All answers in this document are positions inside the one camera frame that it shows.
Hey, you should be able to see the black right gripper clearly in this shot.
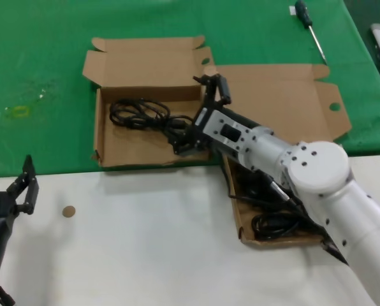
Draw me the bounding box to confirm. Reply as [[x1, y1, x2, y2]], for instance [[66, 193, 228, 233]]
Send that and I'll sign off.
[[169, 73, 261, 157]]

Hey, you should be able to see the black power cable bundle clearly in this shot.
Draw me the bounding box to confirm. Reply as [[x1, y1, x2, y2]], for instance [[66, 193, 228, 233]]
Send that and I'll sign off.
[[109, 99, 197, 143], [251, 212, 323, 242], [233, 164, 293, 211]]

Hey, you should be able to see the cardboard box with notched lid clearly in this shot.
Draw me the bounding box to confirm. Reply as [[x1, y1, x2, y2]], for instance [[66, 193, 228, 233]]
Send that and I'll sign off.
[[81, 34, 215, 168]]

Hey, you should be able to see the green tablecloth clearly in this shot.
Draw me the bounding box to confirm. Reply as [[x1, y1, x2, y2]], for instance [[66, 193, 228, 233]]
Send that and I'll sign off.
[[0, 0, 380, 178]]

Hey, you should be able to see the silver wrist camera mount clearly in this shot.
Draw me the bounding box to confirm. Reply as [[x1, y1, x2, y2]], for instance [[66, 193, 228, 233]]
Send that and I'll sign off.
[[193, 107, 261, 160]]

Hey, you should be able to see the cardboard box holding cables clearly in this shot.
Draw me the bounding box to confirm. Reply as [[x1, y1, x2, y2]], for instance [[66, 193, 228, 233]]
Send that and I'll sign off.
[[202, 63, 353, 247]]

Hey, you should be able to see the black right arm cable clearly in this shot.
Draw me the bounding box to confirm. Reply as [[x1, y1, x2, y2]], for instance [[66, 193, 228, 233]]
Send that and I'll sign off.
[[256, 168, 325, 230]]

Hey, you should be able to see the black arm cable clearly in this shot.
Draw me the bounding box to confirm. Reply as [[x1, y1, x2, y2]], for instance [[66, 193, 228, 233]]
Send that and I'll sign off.
[[0, 282, 15, 306], [256, 168, 325, 230]]

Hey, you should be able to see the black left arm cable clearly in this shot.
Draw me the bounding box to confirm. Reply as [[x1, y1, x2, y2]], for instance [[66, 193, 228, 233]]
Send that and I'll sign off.
[[0, 282, 15, 306]]

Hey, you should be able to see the green handled screwdriver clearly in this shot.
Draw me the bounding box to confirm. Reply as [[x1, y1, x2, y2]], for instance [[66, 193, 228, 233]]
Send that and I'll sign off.
[[294, 0, 328, 64]]

